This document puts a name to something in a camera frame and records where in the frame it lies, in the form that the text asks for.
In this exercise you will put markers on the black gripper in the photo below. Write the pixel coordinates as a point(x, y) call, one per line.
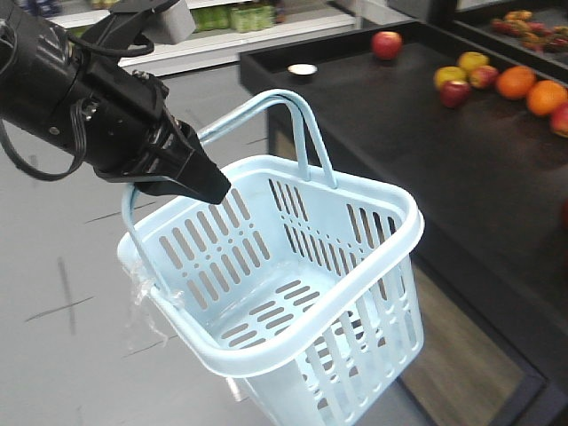
point(120, 125)

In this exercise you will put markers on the black wooden display stand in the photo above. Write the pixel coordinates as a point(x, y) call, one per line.
point(491, 181)

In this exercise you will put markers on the red apple centre left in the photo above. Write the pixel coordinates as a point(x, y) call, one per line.
point(386, 45)

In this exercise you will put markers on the small white dish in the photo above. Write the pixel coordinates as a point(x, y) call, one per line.
point(302, 70)

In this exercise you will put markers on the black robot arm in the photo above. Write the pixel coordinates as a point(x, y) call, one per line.
point(36, 53)

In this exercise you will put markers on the light blue plastic basket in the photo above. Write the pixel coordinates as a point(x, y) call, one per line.
point(298, 286)

